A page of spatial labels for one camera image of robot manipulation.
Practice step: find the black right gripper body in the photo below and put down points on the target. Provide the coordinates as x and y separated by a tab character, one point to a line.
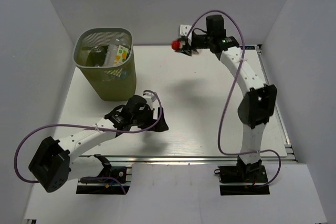
202	41

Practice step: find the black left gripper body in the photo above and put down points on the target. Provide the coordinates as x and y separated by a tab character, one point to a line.
145	120

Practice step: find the red cap clear bottle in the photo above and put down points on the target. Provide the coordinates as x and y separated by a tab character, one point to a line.
176	43

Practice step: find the orange label juice bottle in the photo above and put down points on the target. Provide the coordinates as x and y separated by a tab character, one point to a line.
116	55

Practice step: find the clear bottle small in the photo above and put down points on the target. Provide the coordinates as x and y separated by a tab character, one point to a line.
96	57

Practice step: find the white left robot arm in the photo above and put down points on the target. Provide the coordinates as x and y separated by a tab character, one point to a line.
57	161

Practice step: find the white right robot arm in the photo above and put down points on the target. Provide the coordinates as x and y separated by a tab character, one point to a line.
258	103

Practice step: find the olive green mesh bin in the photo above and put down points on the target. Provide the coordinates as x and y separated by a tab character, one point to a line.
110	83

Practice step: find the dark blue corner label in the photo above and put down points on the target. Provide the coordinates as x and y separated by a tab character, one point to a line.
249	47

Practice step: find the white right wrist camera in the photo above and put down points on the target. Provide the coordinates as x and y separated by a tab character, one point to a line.
185	31

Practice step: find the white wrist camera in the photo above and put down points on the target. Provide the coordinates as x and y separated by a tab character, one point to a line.
185	31
150	97

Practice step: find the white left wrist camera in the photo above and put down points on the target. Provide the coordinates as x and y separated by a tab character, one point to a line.
150	97

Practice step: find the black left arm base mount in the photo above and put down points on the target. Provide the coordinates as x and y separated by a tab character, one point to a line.
112	180

